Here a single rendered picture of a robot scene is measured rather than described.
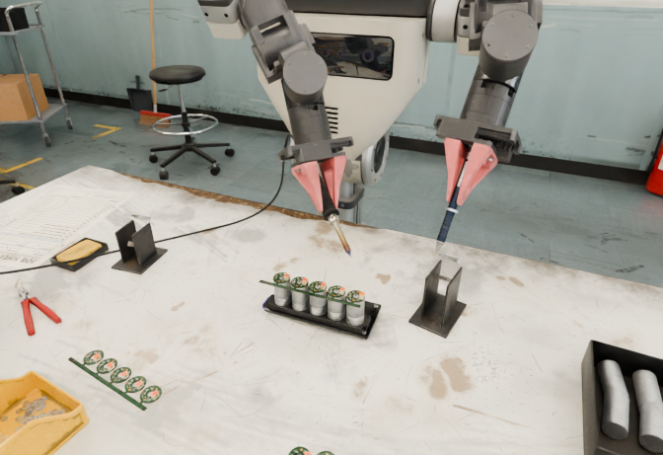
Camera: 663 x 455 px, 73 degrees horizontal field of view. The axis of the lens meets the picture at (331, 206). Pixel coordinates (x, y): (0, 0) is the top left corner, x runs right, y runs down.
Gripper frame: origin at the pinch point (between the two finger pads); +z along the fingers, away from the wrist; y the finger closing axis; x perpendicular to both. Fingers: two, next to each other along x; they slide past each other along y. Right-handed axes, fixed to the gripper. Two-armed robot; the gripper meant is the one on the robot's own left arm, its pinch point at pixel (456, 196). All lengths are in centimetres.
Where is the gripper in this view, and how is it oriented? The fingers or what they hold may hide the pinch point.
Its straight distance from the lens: 59.5
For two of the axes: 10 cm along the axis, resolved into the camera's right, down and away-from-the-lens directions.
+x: 4.7, 1.7, 8.7
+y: 8.2, 2.8, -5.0
